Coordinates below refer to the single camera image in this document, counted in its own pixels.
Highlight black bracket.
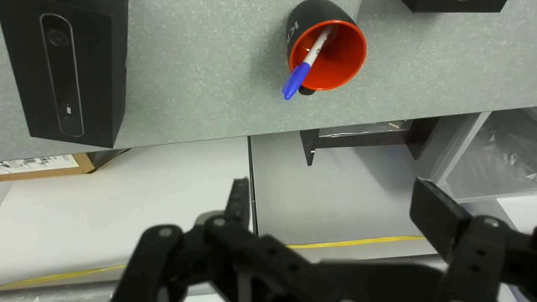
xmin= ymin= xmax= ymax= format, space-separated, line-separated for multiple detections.
xmin=300 ymin=117 xmax=439 ymax=166

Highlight white marker with blue cap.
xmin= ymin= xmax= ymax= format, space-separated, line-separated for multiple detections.
xmin=282 ymin=25 xmax=334 ymax=101

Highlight cardboard box with label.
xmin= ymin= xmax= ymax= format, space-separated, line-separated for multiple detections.
xmin=0 ymin=153 xmax=96 ymax=182

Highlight black box with camera picture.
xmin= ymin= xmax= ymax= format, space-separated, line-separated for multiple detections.
xmin=0 ymin=0 xmax=129 ymax=149

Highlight clear plastic bin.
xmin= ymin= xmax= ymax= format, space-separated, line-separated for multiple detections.
xmin=417 ymin=107 xmax=537 ymax=203

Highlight black mug with orange inside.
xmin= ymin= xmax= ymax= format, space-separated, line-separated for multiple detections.
xmin=286 ymin=0 xmax=368 ymax=96

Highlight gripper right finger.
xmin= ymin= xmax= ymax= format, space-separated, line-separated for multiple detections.
xmin=409 ymin=177 xmax=537 ymax=302

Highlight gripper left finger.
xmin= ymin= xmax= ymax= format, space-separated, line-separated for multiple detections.
xmin=110 ymin=177 xmax=319 ymax=302

